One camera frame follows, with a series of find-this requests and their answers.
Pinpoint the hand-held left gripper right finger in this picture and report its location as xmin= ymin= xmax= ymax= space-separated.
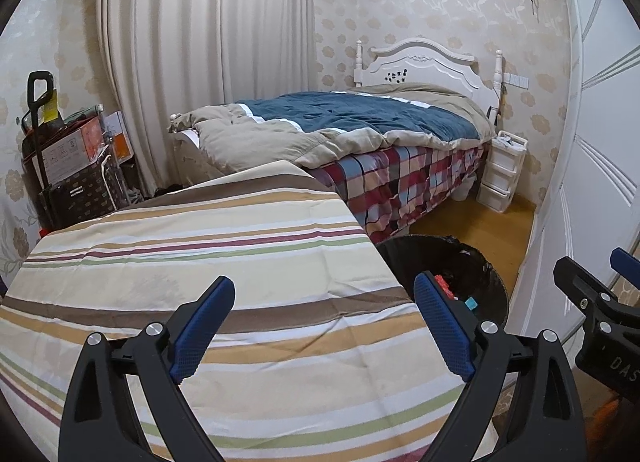
xmin=413 ymin=271 xmax=587 ymax=462

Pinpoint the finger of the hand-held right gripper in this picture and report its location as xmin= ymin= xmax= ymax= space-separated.
xmin=610 ymin=248 xmax=640 ymax=290
xmin=552 ymin=256 xmax=621 ymax=326

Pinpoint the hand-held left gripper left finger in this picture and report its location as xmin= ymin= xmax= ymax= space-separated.
xmin=59 ymin=275 xmax=237 ymax=462

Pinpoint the black trash bin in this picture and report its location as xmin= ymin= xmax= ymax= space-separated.
xmin=375 ymin=234 xmax=511 ymax=339

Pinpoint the striped tablecloth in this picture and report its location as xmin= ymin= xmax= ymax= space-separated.
xmin=0 ymin=161 xmax=502 ymax=462

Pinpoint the white wardrobe door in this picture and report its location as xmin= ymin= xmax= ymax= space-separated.
xmin=510 ymin=0 xmax=640 ymax=345

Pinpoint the white plastic drawer unit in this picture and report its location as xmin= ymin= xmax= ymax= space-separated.
xmin=476 ymin=131 xmax=529 ymax=214

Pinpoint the plaid bed sheet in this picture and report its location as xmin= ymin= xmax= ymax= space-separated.
xmin=317 ymin=144 xmax=489 ymax=239

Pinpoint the brown patterned storage bag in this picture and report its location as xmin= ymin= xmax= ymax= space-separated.
xmin=42 ymin=162 xmax=124 ymax=231

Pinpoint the orange and white box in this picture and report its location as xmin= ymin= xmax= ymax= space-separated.
xmin=102 ymin=111 xmax=137 ymax=164

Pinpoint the white cardboard box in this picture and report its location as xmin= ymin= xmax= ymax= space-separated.
xmin=41 ymin=117 xmax=107 ymax=184

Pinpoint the cream curtain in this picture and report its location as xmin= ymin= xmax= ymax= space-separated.
xmin=97 ymin=0 xmax=319 ymax=199

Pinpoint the white bed headboard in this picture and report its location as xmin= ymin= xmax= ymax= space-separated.
xmin=354 ymin=36 xmax=507 ymax=111

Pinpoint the yellow tag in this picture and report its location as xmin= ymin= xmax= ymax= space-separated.
xmin=42 ymin=91 xmax=59 ymax=126

